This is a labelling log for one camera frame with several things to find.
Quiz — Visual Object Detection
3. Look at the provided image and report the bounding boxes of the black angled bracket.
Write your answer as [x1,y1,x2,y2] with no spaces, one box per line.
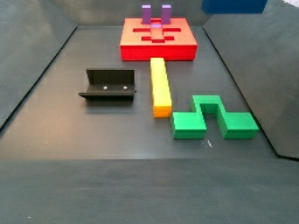
[78,68,136,100]

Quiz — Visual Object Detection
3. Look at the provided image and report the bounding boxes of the green zigzag block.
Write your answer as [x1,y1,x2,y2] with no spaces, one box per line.
[170,94,260,140]

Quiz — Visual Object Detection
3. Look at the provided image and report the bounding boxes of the red slotted board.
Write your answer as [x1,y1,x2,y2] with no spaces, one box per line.
[118,17,197,61]

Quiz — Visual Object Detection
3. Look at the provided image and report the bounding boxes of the yellow long bar block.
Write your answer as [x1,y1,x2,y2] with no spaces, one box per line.
[150,58,172,118]

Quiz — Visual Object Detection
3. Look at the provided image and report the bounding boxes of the purple U-shaped block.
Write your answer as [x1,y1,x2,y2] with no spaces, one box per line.
[141,4,172,25]

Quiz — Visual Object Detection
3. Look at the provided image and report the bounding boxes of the blue U-shaped block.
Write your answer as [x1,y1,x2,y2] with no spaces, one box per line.
[201,0,267,14]

